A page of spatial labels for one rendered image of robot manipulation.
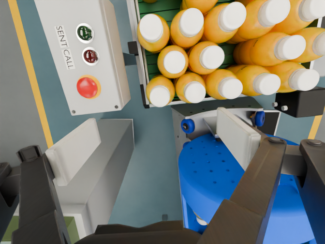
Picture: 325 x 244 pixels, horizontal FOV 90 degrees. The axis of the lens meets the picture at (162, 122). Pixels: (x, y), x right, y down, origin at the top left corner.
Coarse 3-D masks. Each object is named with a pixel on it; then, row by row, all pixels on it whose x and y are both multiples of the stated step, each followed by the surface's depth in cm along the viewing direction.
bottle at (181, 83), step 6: (186, 72) 39; (174, 78) 46; (180, 78) 36; (186, 78) 34; (192, 78) 33; (198, 78) 34; (174, 84) 42; (180, 84) 34; (186, 84) 33; (204, 84) 34; (180, 90) 34; (180, 96) 35; (186, 102) 36
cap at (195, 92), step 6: (192, 84) 30; (198, 84) 30; (186, 90) 31; (192, 90) 31; (198, 90) 31; (204, 90) 31; (186, 96) 31; (192, 96) 31; (198, 96) 31; (204, 96) 31; (192, 102) 32; (198, 102) 32
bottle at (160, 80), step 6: (156, 78) 35; (162, 78) 35; (168, 78) 38; (150, 84) 34; (156, 84) 33; (162, 84) 33; (168, 84) 34; (150, 90) 34; (168, 90) 33; (174, 90) 36; (150, 102) 36; (168, 102) 35
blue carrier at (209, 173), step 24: (192, 144) 42; (216, 144) 41; (288, 144) 37; (192, 168) 33; (216, 168) 32; (240, 168) 31; (192, 192) 30; (216, 192) 27; (288, 192) 25; (192, 216) 52; (288, 216) 22; (264, 240) 24; (288, 240) 24; (312, 240) 26
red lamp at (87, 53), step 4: (84, 52) 27; (88, 52) 27; (92, 52) 27; (84, 56) 27; (88, 56) 27; (92, 56) 27; (96, 56) 27; (88, 60) 27; (92, 60) 27; (96, 60) 28
